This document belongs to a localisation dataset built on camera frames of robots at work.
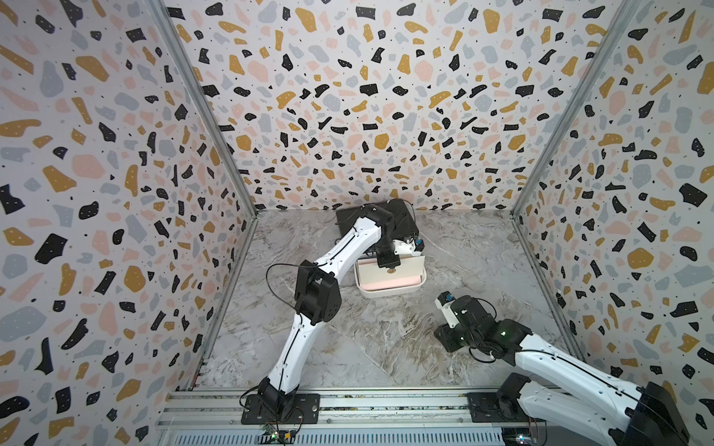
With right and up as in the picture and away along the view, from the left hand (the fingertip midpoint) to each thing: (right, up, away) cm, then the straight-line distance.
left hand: (395, 261), depth 91 cm
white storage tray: (-1, -11, +3) cm, 11 cm away
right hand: (+12, -20, -10) cm, 25 cm away
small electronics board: (-34, -44, -19) cm, 59 cm away
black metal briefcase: (+5, +19, +27) cm, 34 cm away
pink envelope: (+3, -7, +3) cm, 9 cm away
